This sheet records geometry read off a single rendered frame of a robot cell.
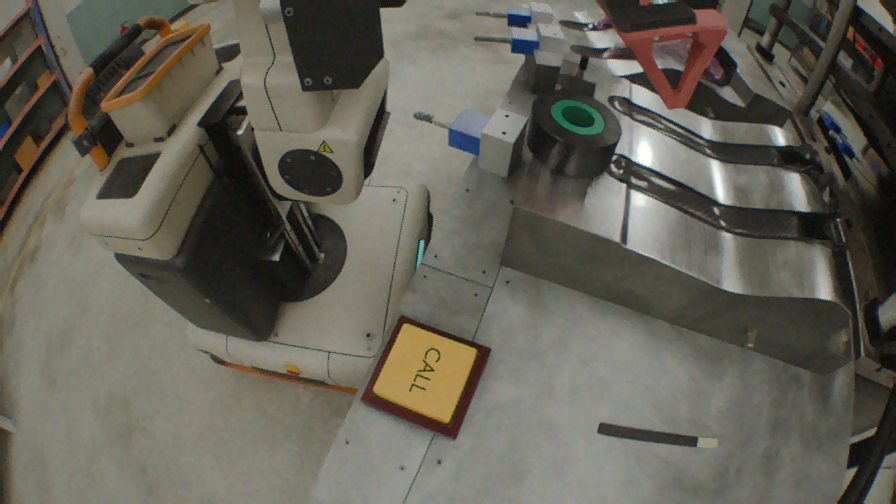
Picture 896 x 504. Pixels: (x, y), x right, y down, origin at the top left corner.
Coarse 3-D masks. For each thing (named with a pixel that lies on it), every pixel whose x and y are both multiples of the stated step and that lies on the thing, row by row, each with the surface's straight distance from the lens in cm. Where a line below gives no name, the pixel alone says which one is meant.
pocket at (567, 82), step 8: (560, 80) 45; (568, 80) 45; (576, 80) 45; (584, 80) 45; (560, 88) 45; (568, 88) 46; (576, 88) 46; (584, 88) 46; (592, 88) 46; (592, 96) 46
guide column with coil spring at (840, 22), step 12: (852, 0) 131; (840, 12) 130; (852, 12) 131; (840, 24) 130; (828, 36) 132; (840, 36) 130; (828, 48) 130; (840, 48) 131; (828, 60) 130; (816, 72) 131; (828, 72) 131; (816, 84) 131; (804, 96) 133; (816, 96) 132; (804, 108) 133
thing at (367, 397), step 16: (400, 320) 31; (448, 336) 30; (384, 352) 30; (480, 352) 30; (480, 368) 29; (368, 384) 30; (368, 400) 29; (464, 400) 29; (400, 416) 29; (416, 416) 29; (464, 416) 29; (448, 432) 29
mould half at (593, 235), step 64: (576, 64) 48; (640, 128) 41; (704, 128) 50; (768, 128) 54; (576, 192) 30; (704, 192) 40; (768, 192) 44; (512, 256) 34; (576, 256) 31; (640, 256) 30; (704, 256) 34; (768, 256) 38; (832, 256) 43; (704, 320) 39; (768, 320) 40; (832, 320) 43
